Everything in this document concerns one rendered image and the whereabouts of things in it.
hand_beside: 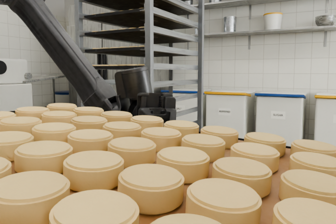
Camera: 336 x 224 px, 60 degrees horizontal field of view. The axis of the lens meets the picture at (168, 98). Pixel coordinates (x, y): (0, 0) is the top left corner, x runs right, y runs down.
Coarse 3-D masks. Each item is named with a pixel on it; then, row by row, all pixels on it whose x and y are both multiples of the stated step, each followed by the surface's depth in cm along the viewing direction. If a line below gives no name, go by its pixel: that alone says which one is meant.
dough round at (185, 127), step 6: (174, 120) 43; (180, 120) 43; (168, 126) 40; (174, 126) 39; (180, 126) 39; (186, 126) 39; (192, 126) 40; (198, 126) 41; (180, 132) 39; (186, 132) 39; (192, 132) 39
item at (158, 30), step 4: (144, 24) 134; (144, 28) 134; (156, 28) 143; (160, 28) 147; (164, 28) 150; (156, 32) 144; (160, 32) 147; (164, 32) 150; (168, 32) 154; (172, 32) 158; (176, 32) 162; (180, 32) 166; (172, 36) 160; (176, 36) 162; (180, 36) 166; (184, 36) 171; (188, 36) 175; (192, 36) 180; (188, 40) 181; (192, 40) 181; (196, 40) 186
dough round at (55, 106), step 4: (48, 104) 50; (52, 104) 51; (56, 104) 51; (60, 104) 51; (64, 104) 51; (68, 104) 52; (72, 104) 52; (48, 108) 49; (52, 108) 49; (56, 108) 49; (60, 108) 49; (64, 108) 49; (68, 108) 50; (72, 108) 50
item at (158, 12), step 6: (144, 6) 134; (156, 12) 143; (162, 12) 148; (168, 12) 153; (168, 18) 155; (174, 18) 159; (180, 18) 165; (186, 18) 172; (186, 24) 175; (192, 24) 180
